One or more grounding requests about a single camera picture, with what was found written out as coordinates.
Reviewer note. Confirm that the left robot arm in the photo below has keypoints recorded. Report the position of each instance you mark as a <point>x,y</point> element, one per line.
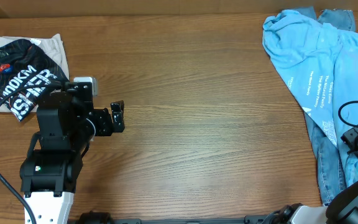
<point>67,125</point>

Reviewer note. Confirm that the blue denim jeans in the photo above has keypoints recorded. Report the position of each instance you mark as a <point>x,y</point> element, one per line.
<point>330,174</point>

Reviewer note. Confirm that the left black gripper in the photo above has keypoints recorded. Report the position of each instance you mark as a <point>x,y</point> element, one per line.
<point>106,128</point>

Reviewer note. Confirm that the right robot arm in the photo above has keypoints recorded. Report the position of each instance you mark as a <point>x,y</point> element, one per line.
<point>343,209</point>

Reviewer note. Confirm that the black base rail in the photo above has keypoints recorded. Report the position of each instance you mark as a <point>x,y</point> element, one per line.
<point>106,218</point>

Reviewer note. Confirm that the beige folded garment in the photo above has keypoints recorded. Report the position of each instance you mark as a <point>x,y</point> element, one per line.
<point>53,47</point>

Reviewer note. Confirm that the black printed t-shirt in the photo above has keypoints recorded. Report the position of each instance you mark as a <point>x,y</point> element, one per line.
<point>23,63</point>

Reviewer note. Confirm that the light blue t-shirt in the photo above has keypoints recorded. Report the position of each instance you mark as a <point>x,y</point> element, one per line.
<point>319,65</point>

